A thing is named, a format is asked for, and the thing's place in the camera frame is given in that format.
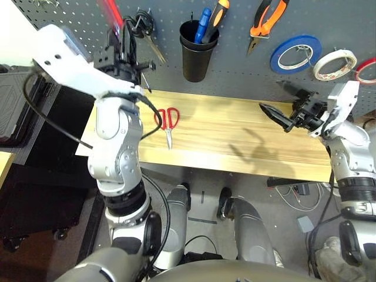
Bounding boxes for black cabinet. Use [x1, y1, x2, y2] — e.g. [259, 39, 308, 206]
[0, 76, 100, 253]

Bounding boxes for camouflage trouser leg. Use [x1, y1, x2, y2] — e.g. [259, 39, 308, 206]
[315, 236, 364, 282]

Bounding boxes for silver robot left leg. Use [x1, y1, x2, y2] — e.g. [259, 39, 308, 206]
[152, 183, 192, 270]

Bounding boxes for white tape roll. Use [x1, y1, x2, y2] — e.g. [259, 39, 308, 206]
[313, 49, 358, 82]

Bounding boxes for orange black handled screwdriver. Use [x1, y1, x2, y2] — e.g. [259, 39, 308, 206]
[201, 0, 230, 44]

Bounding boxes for silver robot right leg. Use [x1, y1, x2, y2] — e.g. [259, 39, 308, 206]
[217, 187, 278, 265]

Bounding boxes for blue handled screwdriver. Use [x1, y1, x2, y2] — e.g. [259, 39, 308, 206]
[194, 8, 212, 44]

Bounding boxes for black ribbed equipment case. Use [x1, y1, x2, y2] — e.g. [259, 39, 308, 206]
[0, 64, 33, 142]

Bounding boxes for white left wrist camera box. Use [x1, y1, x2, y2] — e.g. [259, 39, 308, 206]
[31, 23, 145, 99]

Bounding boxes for black plastic tool cup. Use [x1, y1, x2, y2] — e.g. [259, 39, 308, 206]
[179, 19, 220, 83]

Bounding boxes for white floor cables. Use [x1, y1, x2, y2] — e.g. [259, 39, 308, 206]
[276, 183, 324, 211]

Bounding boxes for grey foot pedal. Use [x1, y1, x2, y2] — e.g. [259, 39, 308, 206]
[296, 216, 317, 234]

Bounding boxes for red tape roll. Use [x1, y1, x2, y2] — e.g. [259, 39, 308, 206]
[355, 58, 376, 85]

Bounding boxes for black floor power adapter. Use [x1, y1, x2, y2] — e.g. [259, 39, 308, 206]
[293, 183, 311, 196]

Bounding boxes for red handled scissors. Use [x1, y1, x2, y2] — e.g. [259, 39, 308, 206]
[153, 107, 180, 150]

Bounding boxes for grey perforated pegboard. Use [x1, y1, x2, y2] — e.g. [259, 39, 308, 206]
[11, 0, 376, 118]

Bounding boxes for black metal table foot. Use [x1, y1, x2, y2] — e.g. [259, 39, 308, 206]
[267, 176, 335, 189]

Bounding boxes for orange black pliers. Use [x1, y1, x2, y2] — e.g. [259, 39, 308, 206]
[246, 0, 290, 56]

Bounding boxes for white bystander sneaker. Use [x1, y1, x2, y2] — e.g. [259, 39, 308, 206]
[272, 249, 285, 268]

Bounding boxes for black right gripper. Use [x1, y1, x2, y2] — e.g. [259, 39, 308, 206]
[258, 80, 328, 133]

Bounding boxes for silver robot leg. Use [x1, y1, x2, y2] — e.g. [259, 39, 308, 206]
[217, 187, 278, 265]
[152, 183, 192, 270]

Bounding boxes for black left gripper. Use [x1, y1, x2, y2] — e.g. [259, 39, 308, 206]
[93, 20, 156, 86]

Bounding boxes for blue tape roll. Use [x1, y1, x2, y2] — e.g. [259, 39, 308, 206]
[270, 35, 323, 74]

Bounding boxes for black floor cable loop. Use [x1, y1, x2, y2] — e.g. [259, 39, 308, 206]
[183, 234, 218, 256]

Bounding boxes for grey robot torso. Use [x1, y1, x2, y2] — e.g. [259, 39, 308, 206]
[149, 260, 312, 282]

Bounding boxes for red handled screwdriver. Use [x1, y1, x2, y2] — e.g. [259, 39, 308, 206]
[98, 0, 152, 93]

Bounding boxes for black handled scissors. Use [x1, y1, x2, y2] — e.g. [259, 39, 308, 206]
[129, 8, 167, 64]

